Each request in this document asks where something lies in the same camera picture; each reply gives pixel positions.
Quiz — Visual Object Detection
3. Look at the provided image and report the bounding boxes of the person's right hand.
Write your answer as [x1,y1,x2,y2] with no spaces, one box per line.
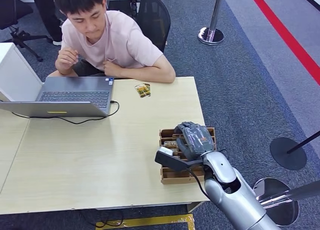
[54,46,79,75]

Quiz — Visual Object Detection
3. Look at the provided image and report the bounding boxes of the grey five-finger robot hand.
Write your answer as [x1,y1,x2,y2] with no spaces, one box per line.
[174,121,215,161]

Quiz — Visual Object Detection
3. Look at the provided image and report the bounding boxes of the person's left hand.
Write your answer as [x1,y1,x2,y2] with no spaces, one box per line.
[103,60,118,79]

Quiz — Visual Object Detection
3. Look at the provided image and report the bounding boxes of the person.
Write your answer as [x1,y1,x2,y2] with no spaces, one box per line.
[47,0,177,84]
[29,0,63,47]

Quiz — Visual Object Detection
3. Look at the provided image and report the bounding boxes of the cardboard card organiser box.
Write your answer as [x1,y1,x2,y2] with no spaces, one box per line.
[158,126,217,185]

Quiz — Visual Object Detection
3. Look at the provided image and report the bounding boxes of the grey laptop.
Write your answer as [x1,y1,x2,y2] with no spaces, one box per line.
[0,76,115,118]

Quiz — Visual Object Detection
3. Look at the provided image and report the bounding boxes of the white box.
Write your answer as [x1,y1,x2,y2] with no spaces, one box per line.
[0,42,44,103]

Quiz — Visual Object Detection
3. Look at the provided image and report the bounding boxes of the white desk leg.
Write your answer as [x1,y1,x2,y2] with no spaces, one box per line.
[186,201,206,213]

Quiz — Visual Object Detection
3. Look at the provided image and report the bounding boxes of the black equipment stand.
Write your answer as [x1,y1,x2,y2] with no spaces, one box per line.
[124,0,139,20]

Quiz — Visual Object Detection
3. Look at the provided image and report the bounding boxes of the black mesh office chair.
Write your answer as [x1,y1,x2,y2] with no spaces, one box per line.
[136,0,171,54]

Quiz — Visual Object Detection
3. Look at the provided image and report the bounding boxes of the black office chair star base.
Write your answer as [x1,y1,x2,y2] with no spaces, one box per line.
[0,0,54,63]

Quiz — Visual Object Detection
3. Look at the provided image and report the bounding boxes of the yellow floor tape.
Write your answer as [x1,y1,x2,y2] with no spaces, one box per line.
[94,213,195,230]

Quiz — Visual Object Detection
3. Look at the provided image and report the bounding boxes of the black laptop cable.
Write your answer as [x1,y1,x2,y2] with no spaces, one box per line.
[11,100,120,125]

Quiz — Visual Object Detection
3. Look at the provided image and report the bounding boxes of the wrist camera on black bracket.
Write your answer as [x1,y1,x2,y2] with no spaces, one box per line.
[154,146,204,172]

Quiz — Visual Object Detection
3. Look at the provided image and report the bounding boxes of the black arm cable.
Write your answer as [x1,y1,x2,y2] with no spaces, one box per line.
[187,168,213,202]

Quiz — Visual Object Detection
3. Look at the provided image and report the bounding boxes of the black stanchion post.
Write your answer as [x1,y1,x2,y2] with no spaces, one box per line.
[269,130,320,172]

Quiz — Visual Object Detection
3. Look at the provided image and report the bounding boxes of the black floor cable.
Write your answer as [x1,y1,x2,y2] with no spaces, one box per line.
[79,210,125,229]

